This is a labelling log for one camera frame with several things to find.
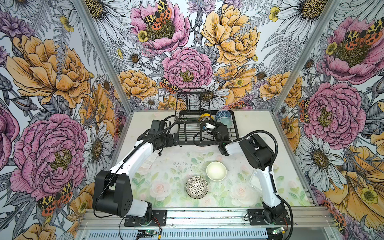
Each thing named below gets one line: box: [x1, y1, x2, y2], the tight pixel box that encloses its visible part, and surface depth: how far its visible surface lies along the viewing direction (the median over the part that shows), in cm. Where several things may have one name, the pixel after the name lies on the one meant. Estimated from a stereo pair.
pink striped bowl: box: [205, 123, 216, 132], surface depth 93 cm
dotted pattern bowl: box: [185, 175, 209, 200], surface depth 84 cm
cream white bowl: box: [206, 161, 227, 182], surface depth 89 cm
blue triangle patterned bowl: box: [215, 110, 232, 121], surface depth 117 cm
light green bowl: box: [216, 117, 233, 129], surface depth 110 cm
